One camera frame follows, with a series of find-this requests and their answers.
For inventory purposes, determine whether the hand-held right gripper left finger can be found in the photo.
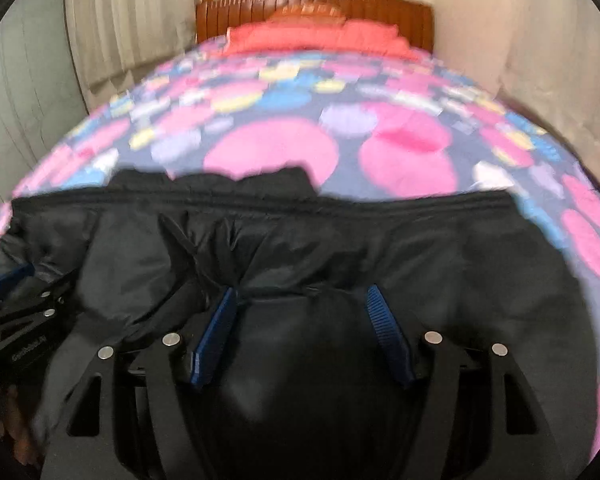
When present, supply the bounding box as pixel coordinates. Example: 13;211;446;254
42;285;241;480

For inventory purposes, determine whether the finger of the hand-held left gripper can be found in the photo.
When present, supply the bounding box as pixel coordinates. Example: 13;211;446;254
7;286;75;322
0;262;37;297

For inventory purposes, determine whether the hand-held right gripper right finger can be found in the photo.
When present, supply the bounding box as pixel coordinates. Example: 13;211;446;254
365;284;566;480

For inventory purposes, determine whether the black quilted jacket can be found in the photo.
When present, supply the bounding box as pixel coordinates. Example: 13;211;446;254
0;167;600;480

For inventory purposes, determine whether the person's left hand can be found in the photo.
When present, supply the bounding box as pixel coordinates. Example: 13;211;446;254
0;385;38;466

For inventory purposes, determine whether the frosted glass wardrobe door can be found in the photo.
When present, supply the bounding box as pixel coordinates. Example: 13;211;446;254
0;0;88;221

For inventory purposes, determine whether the bed with colourful circle sheet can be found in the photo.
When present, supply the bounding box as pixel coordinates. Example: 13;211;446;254
0;35;600;466

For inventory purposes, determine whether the cream window curtain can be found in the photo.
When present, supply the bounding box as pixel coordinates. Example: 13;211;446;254
62;0;201;111

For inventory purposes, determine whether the coral red pillow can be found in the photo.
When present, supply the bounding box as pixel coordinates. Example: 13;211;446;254
225;17;421;58

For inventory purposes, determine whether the wooden headboard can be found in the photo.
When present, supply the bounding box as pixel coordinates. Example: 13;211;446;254
195;0;435;53

